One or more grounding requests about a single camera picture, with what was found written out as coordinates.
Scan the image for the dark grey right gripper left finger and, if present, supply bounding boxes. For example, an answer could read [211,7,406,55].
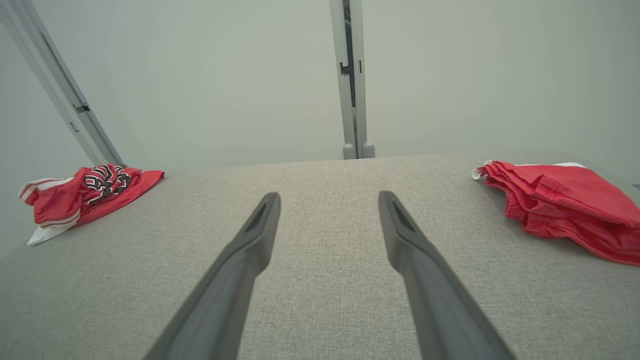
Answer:
[144,192,282,360]

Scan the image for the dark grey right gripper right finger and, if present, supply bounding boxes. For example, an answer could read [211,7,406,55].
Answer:
[378,190,516,360]

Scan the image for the red shorts with white trim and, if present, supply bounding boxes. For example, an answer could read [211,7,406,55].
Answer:
[471,160,640,267]

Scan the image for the red Bulls basketball jersey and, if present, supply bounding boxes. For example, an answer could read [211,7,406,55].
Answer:
[18,163,165,246]

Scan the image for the grey fabric sofa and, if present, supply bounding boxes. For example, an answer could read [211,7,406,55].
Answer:
[0,152,640,360]

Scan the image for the slanted grey metal partition post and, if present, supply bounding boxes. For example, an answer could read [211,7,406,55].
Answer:
[0,0,127,169]

